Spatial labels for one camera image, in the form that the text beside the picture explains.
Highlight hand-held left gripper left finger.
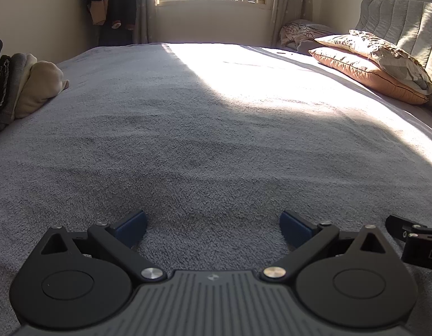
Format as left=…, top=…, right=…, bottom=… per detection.
left=29, top=210, right=168, bottom=283

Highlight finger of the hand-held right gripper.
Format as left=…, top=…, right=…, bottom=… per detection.
left=385, top=214, right=432, bottom=243

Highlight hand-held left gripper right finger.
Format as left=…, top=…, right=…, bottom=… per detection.
left=260, top=211, right=400, bottom=283

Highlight hanging dark clothes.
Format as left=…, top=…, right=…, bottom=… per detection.
left=81, top=0, right=138, bottom=47

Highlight orange pillow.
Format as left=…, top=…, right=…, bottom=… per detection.
left=309, top=46, right=430, bottom=106

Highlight beige patterned pillow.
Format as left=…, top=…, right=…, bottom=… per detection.
left=314, top=30, right=432, bottom=95

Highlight folded cream garment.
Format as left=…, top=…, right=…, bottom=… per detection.
left=14, top=60, right=70, bottom=120

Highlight folded grey garment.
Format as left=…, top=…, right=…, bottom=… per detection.
left=0, top=53, right=38, bottom=127

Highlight crumpled floral bedding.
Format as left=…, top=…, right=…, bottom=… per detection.
left=280, top=19, right=337, bottom=55

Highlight grey padded headboard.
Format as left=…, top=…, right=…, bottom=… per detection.
left=354, top=0, right=432, bottom=121

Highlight grey star-print curtain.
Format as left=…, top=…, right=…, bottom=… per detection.
left=123, top=0, right=158, bottom=45
left=271, top=0, right=323, bottom=48

